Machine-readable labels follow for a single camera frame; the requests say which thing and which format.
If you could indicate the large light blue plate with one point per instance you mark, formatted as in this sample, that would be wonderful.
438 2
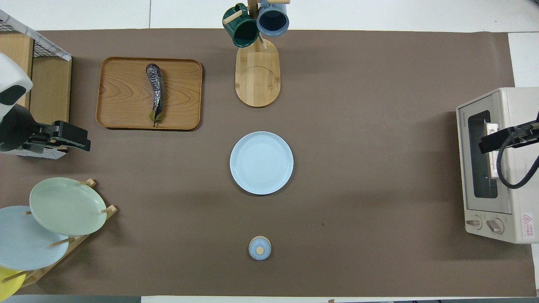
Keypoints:
25 244

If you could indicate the pale green plate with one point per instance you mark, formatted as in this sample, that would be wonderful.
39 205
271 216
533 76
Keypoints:
67 206

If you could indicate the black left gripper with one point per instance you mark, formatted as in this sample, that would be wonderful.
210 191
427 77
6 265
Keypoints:
69 132

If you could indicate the oven control knob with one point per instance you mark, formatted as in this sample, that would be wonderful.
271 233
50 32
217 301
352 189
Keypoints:
495 226
473 223

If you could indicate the small blue lidded jar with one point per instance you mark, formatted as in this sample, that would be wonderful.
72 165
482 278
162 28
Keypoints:
260 248

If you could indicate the toaster oven glass door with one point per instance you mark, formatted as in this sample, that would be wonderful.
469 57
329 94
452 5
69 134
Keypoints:
463 168

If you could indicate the yellow plate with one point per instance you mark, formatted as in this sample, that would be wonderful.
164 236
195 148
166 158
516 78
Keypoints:
9 284

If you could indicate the beige toaster oven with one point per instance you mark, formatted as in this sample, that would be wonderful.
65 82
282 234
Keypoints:
522 105

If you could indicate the wooden plate rack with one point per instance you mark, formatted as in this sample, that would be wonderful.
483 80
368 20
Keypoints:
46 267

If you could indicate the small light blue plate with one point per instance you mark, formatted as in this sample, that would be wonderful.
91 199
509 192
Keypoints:
261 163

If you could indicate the wooden serving tray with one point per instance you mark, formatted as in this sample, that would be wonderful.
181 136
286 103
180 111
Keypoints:
126 97

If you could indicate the wooden mug tree stand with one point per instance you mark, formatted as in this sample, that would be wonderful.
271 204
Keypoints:
257 80

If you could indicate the wooden shelf unit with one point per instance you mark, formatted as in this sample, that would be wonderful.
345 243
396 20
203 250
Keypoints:
50 92

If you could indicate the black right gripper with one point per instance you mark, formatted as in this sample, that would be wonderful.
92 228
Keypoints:
516 134

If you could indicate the brown table mat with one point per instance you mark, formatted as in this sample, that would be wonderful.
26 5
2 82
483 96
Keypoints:
358 126

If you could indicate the blue mug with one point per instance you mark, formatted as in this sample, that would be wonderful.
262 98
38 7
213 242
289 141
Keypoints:
273 20

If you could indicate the dark green mug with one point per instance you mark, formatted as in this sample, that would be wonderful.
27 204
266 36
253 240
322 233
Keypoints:
243 34

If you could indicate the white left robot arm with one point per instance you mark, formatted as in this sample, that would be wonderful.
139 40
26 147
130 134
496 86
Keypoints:
12 84

